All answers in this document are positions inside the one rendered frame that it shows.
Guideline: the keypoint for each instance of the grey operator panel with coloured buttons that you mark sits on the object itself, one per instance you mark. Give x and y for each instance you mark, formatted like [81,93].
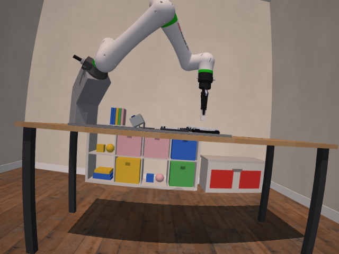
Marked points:
[137,121]

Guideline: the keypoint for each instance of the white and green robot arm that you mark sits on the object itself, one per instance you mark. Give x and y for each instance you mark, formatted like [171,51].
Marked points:
[160,14]

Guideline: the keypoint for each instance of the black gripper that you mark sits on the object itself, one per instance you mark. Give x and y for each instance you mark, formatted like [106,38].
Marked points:
[204,86]

